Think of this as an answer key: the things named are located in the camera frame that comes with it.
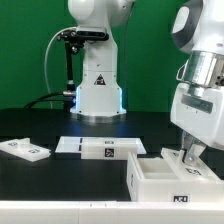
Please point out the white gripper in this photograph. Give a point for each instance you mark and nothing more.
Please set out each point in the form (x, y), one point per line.
(202, 117)

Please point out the white door with knob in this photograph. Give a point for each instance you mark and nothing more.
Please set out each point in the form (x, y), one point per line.
(190, 165)

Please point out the white cabinet body box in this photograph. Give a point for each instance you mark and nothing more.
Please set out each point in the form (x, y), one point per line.
(168, 179)

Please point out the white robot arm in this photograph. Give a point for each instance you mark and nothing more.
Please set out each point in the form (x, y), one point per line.
(198, 30)

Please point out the white cabinet top tray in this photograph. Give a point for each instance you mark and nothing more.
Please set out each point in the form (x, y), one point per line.
(102, 148)

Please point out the small white cabinet door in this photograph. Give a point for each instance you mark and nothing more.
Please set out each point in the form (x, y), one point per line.
(24, 149)

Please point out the black camera stand pole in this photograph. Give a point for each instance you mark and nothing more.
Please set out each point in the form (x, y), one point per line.
(71, 88)

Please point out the black camera on stand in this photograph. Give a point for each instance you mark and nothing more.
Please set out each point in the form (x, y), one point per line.
(84, 33)

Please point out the white front border wall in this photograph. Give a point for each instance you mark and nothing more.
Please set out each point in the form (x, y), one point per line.
(46, 212)

